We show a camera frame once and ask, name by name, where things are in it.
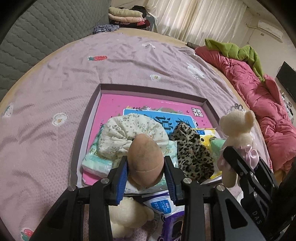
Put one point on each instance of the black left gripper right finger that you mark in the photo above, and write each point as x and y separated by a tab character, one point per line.
210	213

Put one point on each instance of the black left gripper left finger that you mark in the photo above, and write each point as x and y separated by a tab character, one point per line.
64	221

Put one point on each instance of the purple cartoon face wipes pack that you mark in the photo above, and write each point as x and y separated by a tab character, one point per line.
168	218

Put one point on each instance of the cream plush bear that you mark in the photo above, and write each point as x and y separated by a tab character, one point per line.
128	216

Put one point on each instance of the green tissue pack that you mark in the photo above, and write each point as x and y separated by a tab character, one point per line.
96	165
171	150

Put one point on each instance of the leopard print fabric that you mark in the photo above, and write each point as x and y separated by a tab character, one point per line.
194	159

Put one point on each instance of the mint green soft item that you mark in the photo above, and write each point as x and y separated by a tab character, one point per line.
216	145

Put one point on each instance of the cream teddy bear pink bow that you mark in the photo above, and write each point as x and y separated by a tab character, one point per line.
236	126

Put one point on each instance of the baby doll floral clothes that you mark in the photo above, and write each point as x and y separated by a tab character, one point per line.
140	138

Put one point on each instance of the pink quilted comforter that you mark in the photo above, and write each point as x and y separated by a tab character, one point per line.
265	100

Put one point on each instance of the lilac patterned bed sheet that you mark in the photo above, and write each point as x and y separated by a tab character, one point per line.
41	114

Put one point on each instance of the pink blue book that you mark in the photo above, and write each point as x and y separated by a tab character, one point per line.
167	113

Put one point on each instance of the purple cardboard box tray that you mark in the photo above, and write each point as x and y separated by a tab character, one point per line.
79	177

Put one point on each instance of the green blanket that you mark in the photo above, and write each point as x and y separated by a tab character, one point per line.
246	54

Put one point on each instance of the white air conditioner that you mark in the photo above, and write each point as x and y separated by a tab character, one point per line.
270	29

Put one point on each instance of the grey quilted headboard cover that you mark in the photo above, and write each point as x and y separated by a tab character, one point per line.
42	29

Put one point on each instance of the dark patterned cloth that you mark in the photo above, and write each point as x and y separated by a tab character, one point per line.
105	28

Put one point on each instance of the white pleated curtain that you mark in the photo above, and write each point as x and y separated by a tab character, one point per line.
195	21

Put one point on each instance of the folded clothes stack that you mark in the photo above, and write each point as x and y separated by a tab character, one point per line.
136	17

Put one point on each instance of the black wall television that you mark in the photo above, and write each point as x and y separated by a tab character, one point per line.
287	77

